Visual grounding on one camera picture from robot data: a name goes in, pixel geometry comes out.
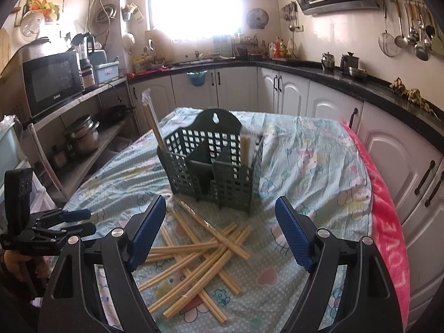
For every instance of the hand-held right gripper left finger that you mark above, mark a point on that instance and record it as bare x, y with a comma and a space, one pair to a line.
149, 229

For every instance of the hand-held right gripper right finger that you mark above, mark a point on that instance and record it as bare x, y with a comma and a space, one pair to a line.
295, 236

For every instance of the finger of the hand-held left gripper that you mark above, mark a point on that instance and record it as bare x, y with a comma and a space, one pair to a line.
78, 213
83, 229

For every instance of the pile of wooden chopsticks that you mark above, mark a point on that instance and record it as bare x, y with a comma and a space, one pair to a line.
194, 249

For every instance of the dark green chopstick holder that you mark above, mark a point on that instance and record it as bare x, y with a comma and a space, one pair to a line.
215, 166

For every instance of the person's left hand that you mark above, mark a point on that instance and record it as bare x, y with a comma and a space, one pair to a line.
10, 263

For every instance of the printed cartoon blanket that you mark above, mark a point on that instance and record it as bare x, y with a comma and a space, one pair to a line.
312, 166

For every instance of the stacked metal pots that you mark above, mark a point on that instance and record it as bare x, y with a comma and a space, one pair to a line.
81, 135

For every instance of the pink lettered towel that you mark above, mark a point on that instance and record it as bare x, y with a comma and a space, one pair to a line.
385, 222

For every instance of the plastic wrapped chopstick pair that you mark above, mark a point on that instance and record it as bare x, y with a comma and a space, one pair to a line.
247, 152
151, 118

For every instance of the black microwave oven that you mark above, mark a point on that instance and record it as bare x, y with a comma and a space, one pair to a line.
52, 83

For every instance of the metal shelf rack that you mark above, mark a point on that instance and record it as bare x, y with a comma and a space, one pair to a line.
104, 88

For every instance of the light blue plastic box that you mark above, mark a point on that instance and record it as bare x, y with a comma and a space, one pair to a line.
105, 73

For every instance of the white kitchen cabinets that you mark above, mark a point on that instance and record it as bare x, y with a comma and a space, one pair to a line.
291, 90

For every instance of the blue hanging bin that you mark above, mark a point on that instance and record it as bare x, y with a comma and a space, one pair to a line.
197, 79

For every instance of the black blender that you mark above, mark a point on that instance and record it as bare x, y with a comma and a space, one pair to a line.
85, 47

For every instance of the black kitchen countertop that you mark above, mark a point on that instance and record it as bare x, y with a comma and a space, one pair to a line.
381, 92

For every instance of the white round plastic cover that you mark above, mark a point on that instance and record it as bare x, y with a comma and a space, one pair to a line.
31, 26

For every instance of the metal bowl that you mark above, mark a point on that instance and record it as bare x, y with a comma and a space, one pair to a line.
357, 72

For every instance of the small metal kettle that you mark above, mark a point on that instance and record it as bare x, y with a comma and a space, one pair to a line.
327, 62

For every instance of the dark lidded pot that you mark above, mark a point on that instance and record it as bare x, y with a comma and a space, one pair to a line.
348, 62

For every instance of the brown ginger roots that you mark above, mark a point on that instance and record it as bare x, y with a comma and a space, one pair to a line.
412, 95

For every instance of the beige cutting board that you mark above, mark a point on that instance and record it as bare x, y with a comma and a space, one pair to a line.
159, 45

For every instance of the cluster of oil bottles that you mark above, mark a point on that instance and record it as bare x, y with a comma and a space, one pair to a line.
277, 48

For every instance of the dark spice rack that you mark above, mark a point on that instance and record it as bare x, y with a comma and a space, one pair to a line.
249, 50

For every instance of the small blue drawer organizer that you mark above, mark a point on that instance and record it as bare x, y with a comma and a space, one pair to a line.
222, 47

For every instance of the bright kitchen window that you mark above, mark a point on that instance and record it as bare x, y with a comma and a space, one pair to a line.
194, 3

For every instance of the row of hanging kitchen tools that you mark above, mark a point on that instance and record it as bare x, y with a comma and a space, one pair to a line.
412, 31

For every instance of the fruit wall poster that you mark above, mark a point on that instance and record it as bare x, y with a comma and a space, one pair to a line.
45, 5

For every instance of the wall-mounted caddy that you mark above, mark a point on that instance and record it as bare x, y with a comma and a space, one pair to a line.
131, 12

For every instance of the dark round wall fan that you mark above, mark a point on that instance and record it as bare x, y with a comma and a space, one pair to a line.
257, 18

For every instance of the wall rack of small tools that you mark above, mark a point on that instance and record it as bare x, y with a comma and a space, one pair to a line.
289, 10

